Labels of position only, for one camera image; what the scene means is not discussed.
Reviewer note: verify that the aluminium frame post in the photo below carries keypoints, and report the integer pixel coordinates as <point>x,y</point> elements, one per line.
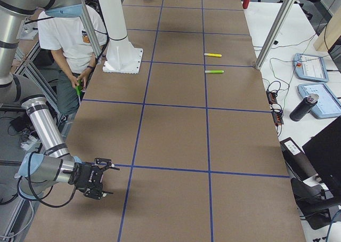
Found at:
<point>276,26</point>

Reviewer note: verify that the yellow marker pen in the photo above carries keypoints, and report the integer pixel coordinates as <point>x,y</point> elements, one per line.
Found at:
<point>213,55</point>

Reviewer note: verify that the green marker pen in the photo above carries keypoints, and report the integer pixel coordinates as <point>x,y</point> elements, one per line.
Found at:
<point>214,71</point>

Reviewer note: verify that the near teach pendant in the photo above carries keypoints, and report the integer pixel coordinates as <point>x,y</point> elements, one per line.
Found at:
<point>328,106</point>

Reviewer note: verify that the black monitor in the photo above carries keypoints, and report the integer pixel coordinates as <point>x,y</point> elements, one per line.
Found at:
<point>323,152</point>

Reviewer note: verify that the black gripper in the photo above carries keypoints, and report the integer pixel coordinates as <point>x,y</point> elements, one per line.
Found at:
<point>86,177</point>

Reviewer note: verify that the white camera pillar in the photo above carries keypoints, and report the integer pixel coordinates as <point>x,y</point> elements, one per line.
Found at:
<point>121,55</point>

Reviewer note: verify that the black thermos bottle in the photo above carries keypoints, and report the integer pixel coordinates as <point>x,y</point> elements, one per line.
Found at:
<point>304,107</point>

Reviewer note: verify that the person in white shirt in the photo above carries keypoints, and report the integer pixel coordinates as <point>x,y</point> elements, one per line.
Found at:
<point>68,41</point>

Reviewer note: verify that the far teach pendant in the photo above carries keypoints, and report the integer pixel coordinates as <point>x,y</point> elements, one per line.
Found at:
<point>310,67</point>

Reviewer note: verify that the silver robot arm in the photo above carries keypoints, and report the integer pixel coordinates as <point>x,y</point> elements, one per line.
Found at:
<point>38,172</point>

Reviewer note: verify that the orange circuit board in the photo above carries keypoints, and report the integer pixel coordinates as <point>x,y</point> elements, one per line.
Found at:
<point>277,118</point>
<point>272,97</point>

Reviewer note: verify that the teach pendant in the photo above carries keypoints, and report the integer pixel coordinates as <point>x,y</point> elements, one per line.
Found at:
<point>328,106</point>
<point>310,67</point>

